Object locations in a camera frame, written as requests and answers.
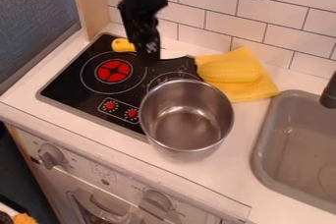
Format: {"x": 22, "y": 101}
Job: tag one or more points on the silver pot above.
{"x": 187, "y": 121}

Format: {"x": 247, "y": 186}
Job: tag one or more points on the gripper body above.
{"x": 142, "y": 18}

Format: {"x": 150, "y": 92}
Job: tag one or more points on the toy stove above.
{"x": 92, "y": 84}

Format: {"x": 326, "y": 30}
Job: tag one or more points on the yellow cloth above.
{"x": 249, "y": 85}

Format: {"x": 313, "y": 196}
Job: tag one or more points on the toy sink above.
{"x": 297, "y": 149}

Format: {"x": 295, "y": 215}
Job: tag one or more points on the yellow tool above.
{"x": 122, "y": 45}

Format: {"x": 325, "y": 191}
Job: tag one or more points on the yellow toy corn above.
{"x": 229, "y": 70}

